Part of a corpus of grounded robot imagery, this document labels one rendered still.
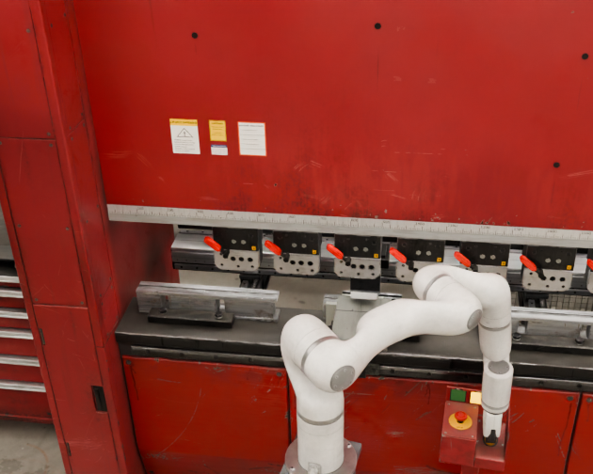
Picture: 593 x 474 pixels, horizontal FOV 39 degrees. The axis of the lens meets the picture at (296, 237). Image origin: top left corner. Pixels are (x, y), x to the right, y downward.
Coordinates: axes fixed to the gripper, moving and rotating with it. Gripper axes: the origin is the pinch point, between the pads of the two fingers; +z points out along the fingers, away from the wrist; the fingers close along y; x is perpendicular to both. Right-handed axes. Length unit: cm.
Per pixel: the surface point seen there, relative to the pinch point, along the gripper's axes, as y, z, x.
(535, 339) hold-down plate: -31.6, -13.0, 13.7
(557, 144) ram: -40, -82, 14
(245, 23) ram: -42, -118, -75
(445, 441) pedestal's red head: 5.2, -2.4, -13.9
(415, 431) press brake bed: -17.8, 22.0, -23.9
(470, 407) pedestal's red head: -8.3, -3.4, -6.6
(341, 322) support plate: -21, -25, -49
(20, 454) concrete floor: -28, 72, -192
